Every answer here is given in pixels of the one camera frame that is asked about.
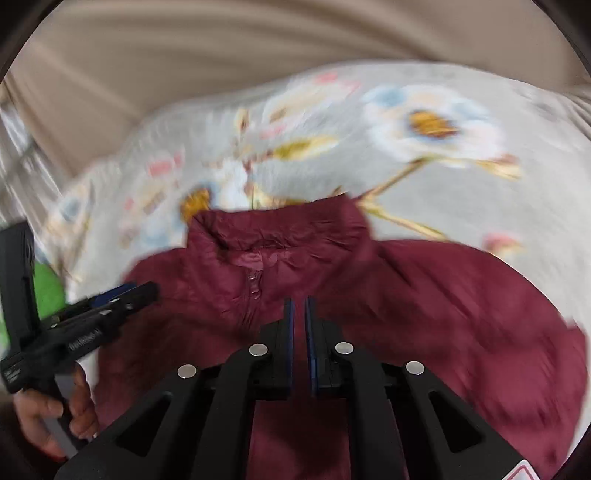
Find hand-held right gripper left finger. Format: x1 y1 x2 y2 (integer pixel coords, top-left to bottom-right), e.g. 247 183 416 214
54 298 296 480

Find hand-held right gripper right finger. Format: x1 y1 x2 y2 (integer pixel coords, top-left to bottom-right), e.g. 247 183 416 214
304 296 542 480

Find grey striped curtain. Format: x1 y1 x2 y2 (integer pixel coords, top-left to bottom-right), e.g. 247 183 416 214
0 90 68 227

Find person's left hand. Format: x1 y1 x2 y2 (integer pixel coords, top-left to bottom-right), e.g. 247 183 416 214
13 364 100 459

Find floral grey bed sheet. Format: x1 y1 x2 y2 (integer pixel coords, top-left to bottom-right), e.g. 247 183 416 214
28 62 591 333

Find maroon puffer jacket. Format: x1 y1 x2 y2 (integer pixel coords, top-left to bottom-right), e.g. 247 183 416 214
92 194 588 480

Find green cloth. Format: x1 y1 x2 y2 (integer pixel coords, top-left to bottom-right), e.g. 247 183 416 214
33 262 71 320

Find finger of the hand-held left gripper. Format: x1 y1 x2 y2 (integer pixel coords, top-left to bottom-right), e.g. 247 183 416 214
104 281 160 324
90 283 139 308

